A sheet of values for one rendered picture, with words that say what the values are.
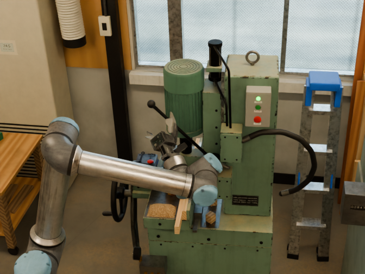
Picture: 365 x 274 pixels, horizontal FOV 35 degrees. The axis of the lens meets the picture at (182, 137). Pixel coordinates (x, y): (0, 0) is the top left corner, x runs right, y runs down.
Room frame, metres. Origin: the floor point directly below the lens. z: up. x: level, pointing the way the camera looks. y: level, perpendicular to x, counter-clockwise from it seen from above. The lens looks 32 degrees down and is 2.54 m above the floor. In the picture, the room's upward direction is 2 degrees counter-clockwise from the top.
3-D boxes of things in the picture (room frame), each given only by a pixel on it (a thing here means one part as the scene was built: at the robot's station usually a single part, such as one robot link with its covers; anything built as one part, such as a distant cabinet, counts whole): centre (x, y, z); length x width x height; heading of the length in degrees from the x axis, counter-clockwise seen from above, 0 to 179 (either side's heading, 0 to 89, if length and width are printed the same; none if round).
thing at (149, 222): (2.27, 0.09, 0.87); 0.61 x 0.30 x 0.06; 172
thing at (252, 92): (2.05, -0.31, 1.40); 0.10 x 0.06 x 0.16; 82
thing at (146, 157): (2.28, 0.18, 0.99); 0.13 x 0.11 x 0.06; 172
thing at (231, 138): (2.06, -0.21, 1.23); 0.09 x 0.08 x 0.15; 82
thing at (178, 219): (2.14, 0.00, 0.92); 0.55 x 0.02 x 0.04; 172
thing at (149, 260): (2.00, 0.16, 0.58); 0.12 x 0.08 x 0.08; 82
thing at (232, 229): (2.22, -0.14, 0.76); 0.57 x 0.45 x 0.09; 82
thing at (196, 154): (2.23, -0.04, 1.03); 0.14 x 0.07 x 0.09; 82
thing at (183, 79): (2.24, -0.02, 1.35); 0.18 x 0.18 x 0.31
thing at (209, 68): (2.22, -0.15, 1.54); 0.08 x 0.08 x 0.17; 82
